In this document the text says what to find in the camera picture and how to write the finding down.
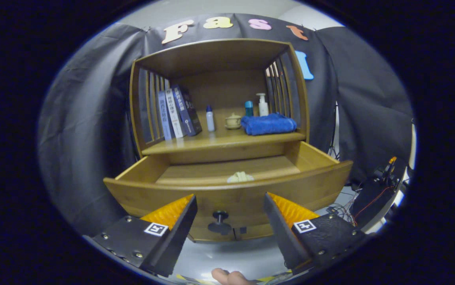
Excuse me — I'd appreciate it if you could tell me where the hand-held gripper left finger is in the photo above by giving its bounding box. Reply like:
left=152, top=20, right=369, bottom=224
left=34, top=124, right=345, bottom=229
left=83, top=194, right=198, bottom=277

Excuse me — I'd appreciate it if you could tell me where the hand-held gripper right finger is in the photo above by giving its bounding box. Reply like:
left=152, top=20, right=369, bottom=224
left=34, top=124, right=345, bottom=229
left=263, top=192, right=370, bottom=274

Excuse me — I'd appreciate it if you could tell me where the wooden drawer with black knob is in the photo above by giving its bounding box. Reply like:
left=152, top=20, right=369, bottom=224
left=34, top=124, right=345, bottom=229
left=103, top=141, right=354, bottom=242

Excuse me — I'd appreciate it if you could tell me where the pale green ceramic holder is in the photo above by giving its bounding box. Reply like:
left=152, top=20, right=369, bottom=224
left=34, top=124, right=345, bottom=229
left=227, top=171, right=255, bottom=183

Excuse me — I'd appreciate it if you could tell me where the wooden cabinet door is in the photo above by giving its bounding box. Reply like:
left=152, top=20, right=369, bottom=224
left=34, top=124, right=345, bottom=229
left=188, top=229, right=235, bottom=242
left=234, top=224, right=274, bottom=240

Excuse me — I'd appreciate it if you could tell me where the wooden countertop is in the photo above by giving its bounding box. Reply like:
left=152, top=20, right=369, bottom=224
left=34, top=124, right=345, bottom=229
left=141, top=107, right=306, bottom=156

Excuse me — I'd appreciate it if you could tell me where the wooden cabinet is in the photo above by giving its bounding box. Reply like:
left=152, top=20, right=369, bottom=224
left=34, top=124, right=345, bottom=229
left=129, top=38, right=311, bottom=242

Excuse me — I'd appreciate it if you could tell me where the black device with orange clip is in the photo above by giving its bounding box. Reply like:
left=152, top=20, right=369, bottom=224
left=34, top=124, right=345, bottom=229
left=350, top=156, right=408, bottom=228

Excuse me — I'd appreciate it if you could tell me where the black tripod stand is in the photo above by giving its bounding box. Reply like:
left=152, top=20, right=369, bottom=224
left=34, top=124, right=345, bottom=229
left=327, top=101, right=341, bottom=159

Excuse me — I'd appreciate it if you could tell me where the blue folded towel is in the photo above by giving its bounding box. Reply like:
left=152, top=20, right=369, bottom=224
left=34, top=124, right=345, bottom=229
left=240, top=113, right=297, bottom=136

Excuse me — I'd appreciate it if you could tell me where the light blue book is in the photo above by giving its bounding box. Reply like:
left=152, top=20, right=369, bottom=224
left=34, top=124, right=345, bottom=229
left=158, top=91, right=175, bottom=141

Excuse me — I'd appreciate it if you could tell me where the white book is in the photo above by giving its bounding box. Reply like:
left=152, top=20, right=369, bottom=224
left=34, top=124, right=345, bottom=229
left=165, top=88, right=186, bottom=139

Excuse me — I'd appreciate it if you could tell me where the cream lidded teacup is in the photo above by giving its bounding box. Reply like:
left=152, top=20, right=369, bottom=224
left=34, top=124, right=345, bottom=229
left=225, top=113, right=243, bottom=130

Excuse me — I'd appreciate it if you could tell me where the dark blue book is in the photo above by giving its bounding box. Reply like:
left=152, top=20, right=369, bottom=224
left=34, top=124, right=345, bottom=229
left=171, top=84, right=203, bottom=137

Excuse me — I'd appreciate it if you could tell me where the white pump bottle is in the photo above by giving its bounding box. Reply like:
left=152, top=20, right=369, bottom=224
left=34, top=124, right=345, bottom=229
left=256, top=93, right=269, bottom=117

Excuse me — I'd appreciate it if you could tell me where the black backdrop cloth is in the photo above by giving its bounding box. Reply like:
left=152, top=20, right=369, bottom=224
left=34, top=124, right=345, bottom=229
left=37, top=14, right=414, bottom=237

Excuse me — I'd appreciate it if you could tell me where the tangle of floor cables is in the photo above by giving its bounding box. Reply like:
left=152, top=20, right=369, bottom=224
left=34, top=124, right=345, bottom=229
left=326, top=190, right=364, bottom=224

